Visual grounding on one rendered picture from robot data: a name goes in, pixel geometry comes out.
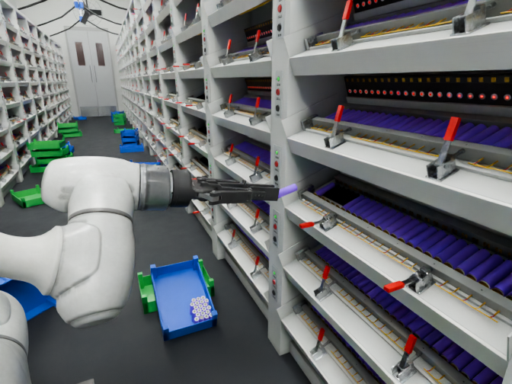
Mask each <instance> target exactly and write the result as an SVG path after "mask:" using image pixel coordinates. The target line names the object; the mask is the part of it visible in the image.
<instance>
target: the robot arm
mask: <svg viewBox="0 0 512 384"><path fill-rule="evenodd" d="M245 184H246V185H245ZM279 191H280V188H278V187H275V186H274V185H273V184H248V183H246V180H242V183H240V181H232V180H223V179H215V178H204V177H201V176H197V179H196V180H194V179H193V180H192V177H191V174H190V172H189V171H185V170H173V169H171V170H169V167H168V166H167V165H147V164H143V163H142V164H138V163H133V162H128V161H126V160H124V159H120V158H109V157H100V156H81V157H69V158H60V159H56V160H53V161H51V162H50V163H49V164H48V165H47V167H46V169H45V171H44V173H43V178H42V183H41V198H42V201H43V202H44V203H45V204H46V205H48V206H50V207H51V208H53V209H55V210H57V211H59V212H62V213H68V225H66V226H55V227H54V228H53V229H51V230H50V231H48V232H47V233H45V234H43V235H38V236H35V237H17V236H12V235H6V234H4V233H1V232H0V277H4V278H8V279H12V280H21V281H24V282H27V283H31V284H32V285H34V286H35V287H36V288H37V289H38V290H39V291H40V292H41V294H42V295H43V296H52V297H53V298H54V299H56V310H57V312H58V313H59V315H60V316H61V318H62V319H63V320H64V322H65V323H67V324H69V325H71V326H72V327H74V328H86V327H90V326H94V325H99V324H102V323H105V322H108V321H111V320H113V319H115V318H116V317H117V316H118V314H119V313H120V311H121V310H122V308H123V307H124V306H125V305H126V302H127V300H128V298H129V295H130V290H131V287H132V282H133V273H134V264H135V239H134V235H133V213H134V210H141V211H143V210H166V209H167V208H168V206H170V207H187V206H189V204H190V201H191V200H192V199H195V200H199V201H209V205H211V206H213V205H217V204H226V203H250V202H251V201H252V200H266V201H277V200H278V196H279ZM28 345H29V339H28V327H27V319H26V315H25V312H24V309H23V307H22V306H21V304H20V303H19V302H18V301H17V300H16V299H15V298H14V297H13V296H12V295H10V294H8V293H6V292H4V291H1V290H0V384H31V380H30V373H29V368H28V362H27V355H28Z"/></svg>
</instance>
